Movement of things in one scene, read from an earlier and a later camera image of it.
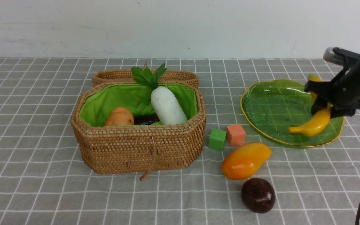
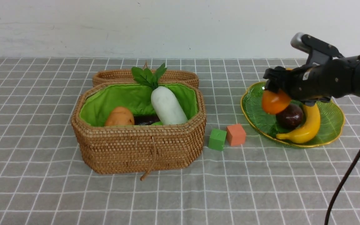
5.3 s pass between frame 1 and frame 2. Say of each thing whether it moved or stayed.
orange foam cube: stayed
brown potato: stayed
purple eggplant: stayed
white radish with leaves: stayed
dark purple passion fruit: moved
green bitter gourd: stayed
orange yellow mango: moved
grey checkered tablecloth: stayed
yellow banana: moved
